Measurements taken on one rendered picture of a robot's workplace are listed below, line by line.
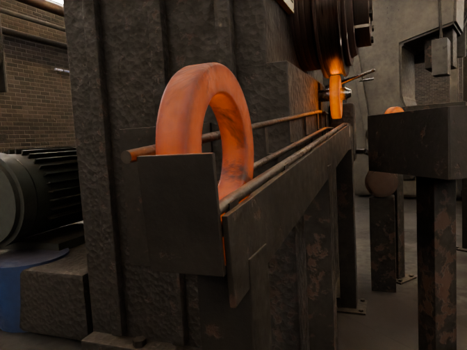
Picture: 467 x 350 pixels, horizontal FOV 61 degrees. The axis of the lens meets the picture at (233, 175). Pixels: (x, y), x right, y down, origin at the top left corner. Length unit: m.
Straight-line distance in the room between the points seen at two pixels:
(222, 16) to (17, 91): 7.37
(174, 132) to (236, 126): 0.14
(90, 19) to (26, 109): 7.11
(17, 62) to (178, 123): 8.11
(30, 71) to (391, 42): 6.50
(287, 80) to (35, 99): 7.72
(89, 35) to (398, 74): 3.30
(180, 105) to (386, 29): 3.97
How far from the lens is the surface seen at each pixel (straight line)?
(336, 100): 1.42
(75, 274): 1.52
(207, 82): 0.39
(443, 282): 1.06
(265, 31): 1.08
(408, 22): 4.24
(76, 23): 1.39
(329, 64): 1.42
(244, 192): 0.40
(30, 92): 8.50
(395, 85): 4.17
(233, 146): 0.49
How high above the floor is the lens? 0.68
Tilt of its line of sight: 5 degrees down
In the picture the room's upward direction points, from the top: 3 degrees counter-clockwise
